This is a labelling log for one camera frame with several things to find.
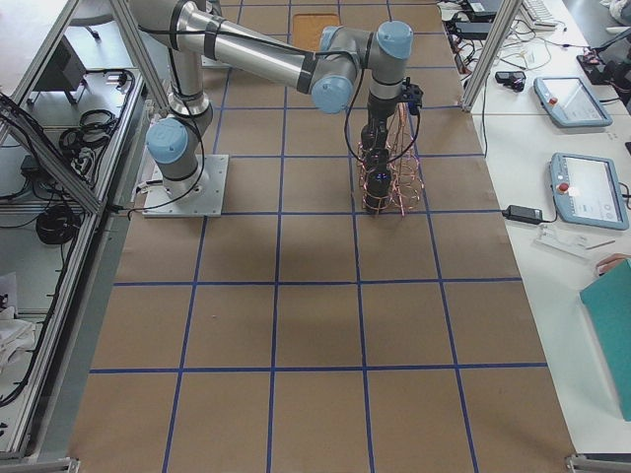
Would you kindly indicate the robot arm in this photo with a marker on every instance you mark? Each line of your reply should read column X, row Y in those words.
column 329, row 75

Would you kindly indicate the wooden tray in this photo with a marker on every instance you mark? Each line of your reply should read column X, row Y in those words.
column 307, row 29

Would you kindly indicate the black power adapter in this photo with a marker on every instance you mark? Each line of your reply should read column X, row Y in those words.
column 523, row 214

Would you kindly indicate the near teach pendant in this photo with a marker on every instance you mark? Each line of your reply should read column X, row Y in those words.
column 585, row 191

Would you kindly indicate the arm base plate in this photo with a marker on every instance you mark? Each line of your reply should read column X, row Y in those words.
column 201, row 195

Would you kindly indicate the teach pendant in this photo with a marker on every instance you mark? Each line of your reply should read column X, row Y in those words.
column 570, row 102
column 585, row 191

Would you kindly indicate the teal box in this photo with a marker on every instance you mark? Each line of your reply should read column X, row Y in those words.
column 608, row 302

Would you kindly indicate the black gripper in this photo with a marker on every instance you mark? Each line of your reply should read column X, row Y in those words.
column 377, row 114

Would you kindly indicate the copper wire wine basket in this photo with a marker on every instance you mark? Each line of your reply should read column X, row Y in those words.
column 406, row 186

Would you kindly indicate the far teach pendant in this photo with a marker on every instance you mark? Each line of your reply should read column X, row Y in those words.
column 570, row 102

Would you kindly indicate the dark wine bottle carried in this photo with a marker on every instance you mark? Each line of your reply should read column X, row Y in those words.
column 377, row 174

